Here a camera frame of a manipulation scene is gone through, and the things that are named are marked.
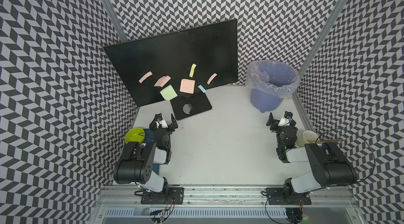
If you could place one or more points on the aluminium mounting rail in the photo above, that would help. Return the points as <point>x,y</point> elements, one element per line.
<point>224,196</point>

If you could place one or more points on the small blue sticky note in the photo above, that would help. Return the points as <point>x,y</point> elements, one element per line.
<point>202,88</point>

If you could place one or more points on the black monitor stand base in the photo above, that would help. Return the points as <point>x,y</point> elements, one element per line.
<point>189,105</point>

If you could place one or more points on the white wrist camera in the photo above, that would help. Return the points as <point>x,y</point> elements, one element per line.
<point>285,121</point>
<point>163,124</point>

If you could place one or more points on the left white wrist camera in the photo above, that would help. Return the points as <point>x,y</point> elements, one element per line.
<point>163,124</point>

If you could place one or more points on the peach sticky note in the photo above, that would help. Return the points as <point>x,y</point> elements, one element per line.
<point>162,81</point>

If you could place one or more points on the lime green bowl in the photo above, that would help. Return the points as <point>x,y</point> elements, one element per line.
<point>135,135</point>

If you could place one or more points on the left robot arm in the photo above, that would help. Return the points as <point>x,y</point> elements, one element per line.
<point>143,149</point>

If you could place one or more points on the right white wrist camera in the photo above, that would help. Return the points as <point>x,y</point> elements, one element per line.
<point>285,121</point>

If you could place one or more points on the light green cup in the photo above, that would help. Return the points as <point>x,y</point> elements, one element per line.
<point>307,137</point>

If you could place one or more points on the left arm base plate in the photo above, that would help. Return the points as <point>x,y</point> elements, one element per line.
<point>167,196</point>

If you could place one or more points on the pink narrow sticky note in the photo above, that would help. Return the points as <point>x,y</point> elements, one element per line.
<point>212,77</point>
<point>145,76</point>

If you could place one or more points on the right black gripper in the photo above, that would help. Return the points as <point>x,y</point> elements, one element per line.
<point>282,127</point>

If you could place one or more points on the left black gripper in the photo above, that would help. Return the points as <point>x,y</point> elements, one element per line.
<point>163,129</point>

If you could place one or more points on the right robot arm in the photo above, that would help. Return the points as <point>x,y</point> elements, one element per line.
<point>329,167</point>

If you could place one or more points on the black computer monitor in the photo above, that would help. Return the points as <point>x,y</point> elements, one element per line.
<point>213,48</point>

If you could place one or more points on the pink square sticky note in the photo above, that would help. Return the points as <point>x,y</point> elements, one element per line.
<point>187,86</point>

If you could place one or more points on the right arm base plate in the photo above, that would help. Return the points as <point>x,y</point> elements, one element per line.
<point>277,196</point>

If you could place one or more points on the yellow narrow sticky note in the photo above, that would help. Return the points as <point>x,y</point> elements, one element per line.
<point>192,70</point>

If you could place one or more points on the green square sticky note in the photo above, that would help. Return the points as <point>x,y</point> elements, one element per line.
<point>168,93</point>

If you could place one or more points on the blue trash bin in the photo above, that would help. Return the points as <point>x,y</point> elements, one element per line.
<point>264,102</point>

